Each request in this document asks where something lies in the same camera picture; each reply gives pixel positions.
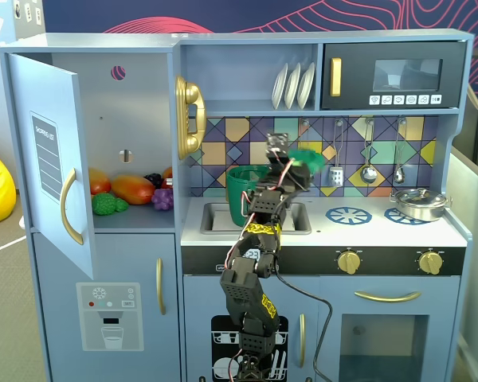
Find gold toy telephone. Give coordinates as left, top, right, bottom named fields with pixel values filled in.
left=174, top=75, right=208, bottom=162

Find green plastic recipient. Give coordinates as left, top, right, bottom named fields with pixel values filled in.
left=225, top=164, right=272, bottom=229

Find gold oven handle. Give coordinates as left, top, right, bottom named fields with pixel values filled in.
left=354, top=290, right=422, bottom=304

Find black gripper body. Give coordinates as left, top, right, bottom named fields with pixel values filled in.
left=258, top=153, right=294, bottom=194

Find gold stove knob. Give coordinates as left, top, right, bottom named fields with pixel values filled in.
left=417, top=248, right=445, bottom=276
left=337, top=248, right=362, bottom=275

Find gold microwave handle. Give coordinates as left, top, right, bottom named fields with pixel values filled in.
left=329, top=57, right=343, bottom=98

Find black toy microwave door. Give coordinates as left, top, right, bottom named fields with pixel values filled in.
left=320, top=41, right=468, bottom=111

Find gold freezer door handle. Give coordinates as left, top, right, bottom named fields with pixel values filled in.
left=155, top=257, right=167, bottom=317

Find steel pot with lid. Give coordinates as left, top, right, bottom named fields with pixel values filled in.
left=389, top=187, right=451, bottom=223

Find large orange toy mango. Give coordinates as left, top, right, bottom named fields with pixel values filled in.
left=111, top=173, right=157, bottom=206

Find blue toy kitchen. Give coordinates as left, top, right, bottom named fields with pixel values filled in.
left=0, top=28, right=476, bottom=382

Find hanging metal spoon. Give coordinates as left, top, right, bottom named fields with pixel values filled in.
left=393, top=116, right=409, bottom=185

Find hanging metal ladle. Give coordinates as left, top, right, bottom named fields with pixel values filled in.
left=359, top=117, right=380, bottom=185

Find gold fridge door handle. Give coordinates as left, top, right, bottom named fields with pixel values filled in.
left=59, top=167, right=85, bottom=246

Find hanging silver spatula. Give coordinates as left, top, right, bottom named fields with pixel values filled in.
left=328, top=118, right=346, bottom=188

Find small red orange toy fruit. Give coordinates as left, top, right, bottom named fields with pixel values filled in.
left=88, top=167, right=113, bottom=197

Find dark toy blackberry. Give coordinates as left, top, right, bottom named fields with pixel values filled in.
left=143, top=172, right=165, bottom=190

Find purple toy grapes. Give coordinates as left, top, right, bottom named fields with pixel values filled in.
left=151, top=187, right=176, bottom=212

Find open blue cabinet door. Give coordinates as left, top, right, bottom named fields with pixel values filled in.
left=7, top=53, right=96, bottom=282

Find white toy plate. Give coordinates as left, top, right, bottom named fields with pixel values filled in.
left=271, top=63, right=289, bottom=110
left=296, top=61, right=317, bottom=110
left=284, top=62, right=303, bottom=111

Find grey desk divider panel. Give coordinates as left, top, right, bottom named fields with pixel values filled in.
left=445, top=105, right=478, bottom=382

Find green plastic lid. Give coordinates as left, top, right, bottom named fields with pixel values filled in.
left=288, top=148, right=325, bottom=177

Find black power cable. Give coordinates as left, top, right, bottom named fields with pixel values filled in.
left=271, top=269, right=335, bottom=382

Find green toy vegetable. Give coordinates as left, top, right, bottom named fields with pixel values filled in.
left=91, top=192, right=130, bottom=217

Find gold dishwasher door handle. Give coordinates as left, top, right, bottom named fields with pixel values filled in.
left=299, top=313, right=307, bottom=368

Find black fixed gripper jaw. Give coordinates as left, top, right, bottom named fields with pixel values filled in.
left=290, top=161, right=312, bottom=192

